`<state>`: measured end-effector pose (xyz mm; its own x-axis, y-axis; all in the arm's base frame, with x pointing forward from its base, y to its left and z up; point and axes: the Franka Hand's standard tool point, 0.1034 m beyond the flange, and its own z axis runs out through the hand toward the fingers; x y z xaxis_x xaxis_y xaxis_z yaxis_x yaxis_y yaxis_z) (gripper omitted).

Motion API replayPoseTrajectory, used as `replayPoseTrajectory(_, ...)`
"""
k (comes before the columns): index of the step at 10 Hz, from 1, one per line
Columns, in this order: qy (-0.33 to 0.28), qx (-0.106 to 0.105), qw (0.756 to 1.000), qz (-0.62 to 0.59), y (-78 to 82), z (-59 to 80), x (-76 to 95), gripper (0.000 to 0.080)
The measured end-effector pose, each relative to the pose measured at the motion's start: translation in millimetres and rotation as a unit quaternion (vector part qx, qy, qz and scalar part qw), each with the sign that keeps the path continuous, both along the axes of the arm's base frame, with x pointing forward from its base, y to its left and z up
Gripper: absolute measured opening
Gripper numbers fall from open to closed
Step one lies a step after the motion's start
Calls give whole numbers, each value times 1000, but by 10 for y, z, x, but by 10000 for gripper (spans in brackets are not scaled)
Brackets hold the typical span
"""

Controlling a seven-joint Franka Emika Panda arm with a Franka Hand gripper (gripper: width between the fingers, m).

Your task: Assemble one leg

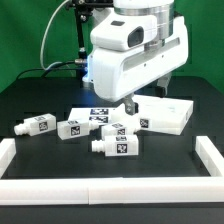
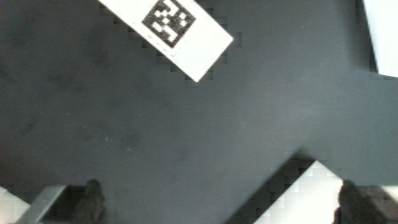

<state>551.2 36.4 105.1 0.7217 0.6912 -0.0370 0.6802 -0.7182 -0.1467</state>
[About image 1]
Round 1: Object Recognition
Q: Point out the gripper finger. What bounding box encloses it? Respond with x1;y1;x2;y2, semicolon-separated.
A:
156;73;172;98
124;95;138;115

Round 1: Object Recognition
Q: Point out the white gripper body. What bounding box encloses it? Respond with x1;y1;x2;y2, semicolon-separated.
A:
91;15;188;102

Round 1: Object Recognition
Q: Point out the white square table top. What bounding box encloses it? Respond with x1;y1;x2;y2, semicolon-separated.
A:
111;95;194;135

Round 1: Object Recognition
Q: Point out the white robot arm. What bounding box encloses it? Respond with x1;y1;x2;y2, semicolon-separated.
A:
83;0;188;115

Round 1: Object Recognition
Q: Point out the white tag sheet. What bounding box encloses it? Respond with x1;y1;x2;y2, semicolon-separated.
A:
68;107;114;124

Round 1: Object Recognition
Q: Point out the white U-shaped fence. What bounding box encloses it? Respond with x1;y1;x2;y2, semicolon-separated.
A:
0;136;224;205

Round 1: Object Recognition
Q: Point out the black camera stand pole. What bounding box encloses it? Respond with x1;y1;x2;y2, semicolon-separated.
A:
68;0;92;79

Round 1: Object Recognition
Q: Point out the grey cable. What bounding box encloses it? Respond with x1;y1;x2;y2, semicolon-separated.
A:
39;0;73;71

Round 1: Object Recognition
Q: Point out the black cable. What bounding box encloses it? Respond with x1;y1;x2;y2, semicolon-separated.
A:
14;60;84;80

